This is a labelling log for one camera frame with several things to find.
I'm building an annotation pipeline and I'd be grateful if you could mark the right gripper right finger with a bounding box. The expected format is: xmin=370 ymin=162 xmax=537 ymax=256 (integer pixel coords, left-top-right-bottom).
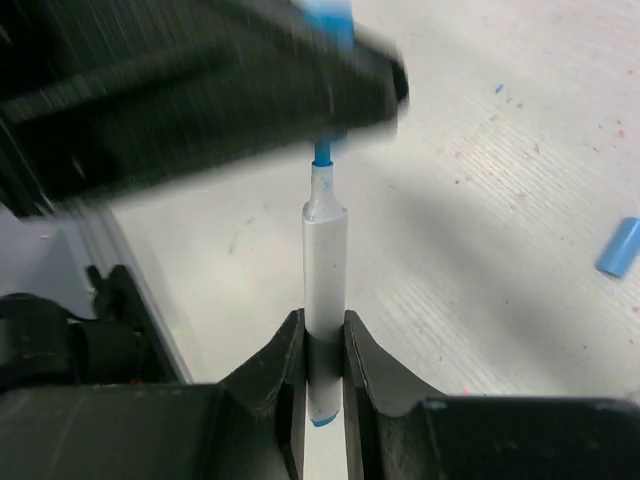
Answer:
xmin=343 ymin=311 xmax=639 ymax=479

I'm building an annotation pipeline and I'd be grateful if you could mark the light blue capped marker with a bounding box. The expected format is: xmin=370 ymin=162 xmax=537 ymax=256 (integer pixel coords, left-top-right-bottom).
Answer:
xmin=302 ymin=140 xmax=348 ymax=427

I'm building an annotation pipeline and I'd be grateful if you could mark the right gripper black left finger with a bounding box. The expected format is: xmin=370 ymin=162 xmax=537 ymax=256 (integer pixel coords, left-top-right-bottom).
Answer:
xmin=1 ymin=311 xmax=305 ymax=479

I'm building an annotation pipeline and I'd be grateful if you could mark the aluminium rail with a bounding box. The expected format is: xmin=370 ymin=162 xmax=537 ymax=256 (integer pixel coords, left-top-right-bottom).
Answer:
xmin=71 ymin=204 xmax=193 ymax=383

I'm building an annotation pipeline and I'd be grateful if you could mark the light blue pen cap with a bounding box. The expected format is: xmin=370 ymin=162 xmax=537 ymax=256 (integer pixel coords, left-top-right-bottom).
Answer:
xmin=595 ymin=217 xmax=639 ymax=279

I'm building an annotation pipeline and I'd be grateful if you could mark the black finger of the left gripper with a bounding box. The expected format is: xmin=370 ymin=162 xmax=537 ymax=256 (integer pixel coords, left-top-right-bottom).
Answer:
xmin=1 ymin=1 xmax=409 ymax=217

